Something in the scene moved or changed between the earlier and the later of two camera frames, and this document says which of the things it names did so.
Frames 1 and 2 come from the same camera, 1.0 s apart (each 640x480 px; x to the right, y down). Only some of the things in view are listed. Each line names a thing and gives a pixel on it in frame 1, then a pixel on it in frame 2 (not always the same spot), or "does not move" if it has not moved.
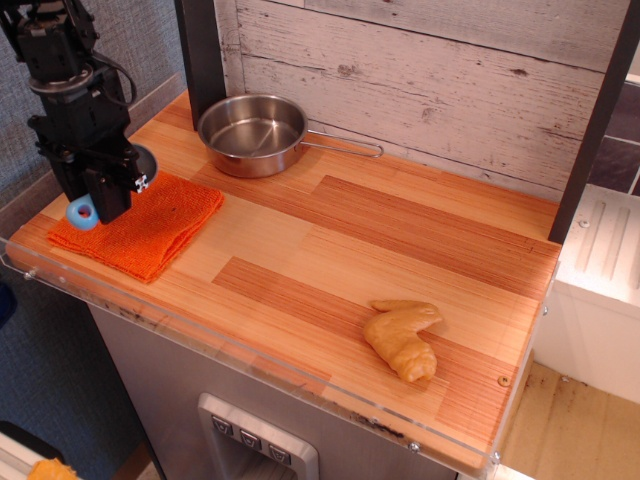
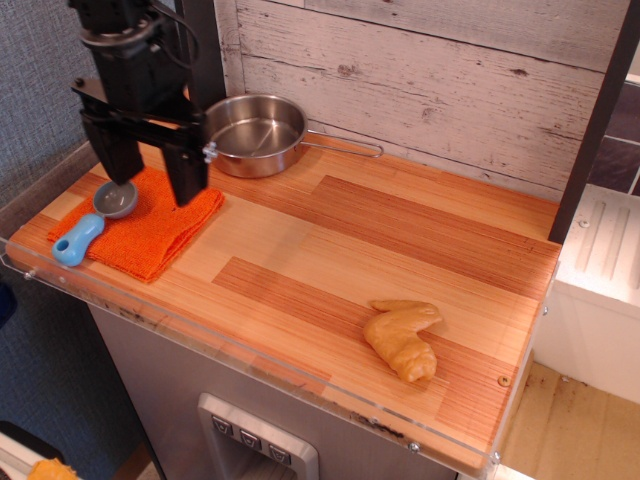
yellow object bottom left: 52,469 does not move
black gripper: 88,129 to 144,87
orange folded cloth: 162,219 does not move
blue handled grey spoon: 83,214 to 110,200
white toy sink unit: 591,328 does not move
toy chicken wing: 393,331 does not move
